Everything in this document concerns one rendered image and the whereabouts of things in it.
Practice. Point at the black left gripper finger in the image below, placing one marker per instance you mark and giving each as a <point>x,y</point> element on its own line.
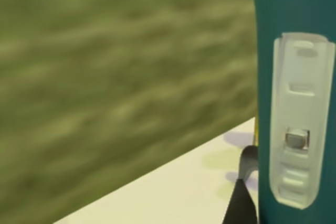
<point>242,200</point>

